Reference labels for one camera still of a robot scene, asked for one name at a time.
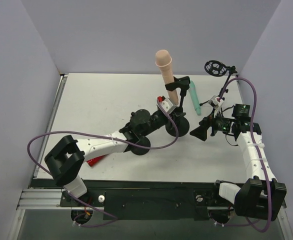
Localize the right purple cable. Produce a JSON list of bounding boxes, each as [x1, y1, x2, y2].
[[212, 77, 274, 233]]

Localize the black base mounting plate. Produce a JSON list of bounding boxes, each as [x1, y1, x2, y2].
[[30, 178, 242, 222]]

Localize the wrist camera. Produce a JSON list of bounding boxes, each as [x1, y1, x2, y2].
[[156, 96, 177, 115], [208, 95, 224, 117]]

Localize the aluminium frame rail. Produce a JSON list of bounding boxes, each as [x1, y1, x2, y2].
[[16, 188, 62, 210]]

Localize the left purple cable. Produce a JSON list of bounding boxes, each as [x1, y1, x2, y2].
[[27, 101, 180, 228]]

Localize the purple cable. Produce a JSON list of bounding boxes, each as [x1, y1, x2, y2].
[[212, 77, 274, 233], [27, 101, 180, 228]]

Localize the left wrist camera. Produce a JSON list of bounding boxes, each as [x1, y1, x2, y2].
[[156, 96, 177, 115]]

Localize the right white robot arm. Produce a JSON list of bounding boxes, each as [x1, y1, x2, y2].
[[190, 104, 287, 221]]

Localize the tripod shock mount stand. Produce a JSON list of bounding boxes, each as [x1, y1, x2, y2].
[[204, 60, 238, 97]]

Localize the black mic stand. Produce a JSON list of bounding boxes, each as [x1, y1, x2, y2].
[[130, 137, 151, 156], [165, 76, 190, 137]]

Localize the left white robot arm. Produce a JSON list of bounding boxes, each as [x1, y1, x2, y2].
[[44, 109, 190, 198]]

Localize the teal microphone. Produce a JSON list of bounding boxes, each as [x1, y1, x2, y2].
[[189, 80, 201, 116]]

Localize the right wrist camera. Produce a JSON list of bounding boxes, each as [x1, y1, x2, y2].
[[208, 95, 224, 117]]

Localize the pink microphone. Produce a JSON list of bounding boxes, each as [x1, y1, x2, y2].
[[155, 49, 179, 106]]

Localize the red glitter microphone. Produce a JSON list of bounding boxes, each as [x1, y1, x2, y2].
[[86, 155, 107, 167]]

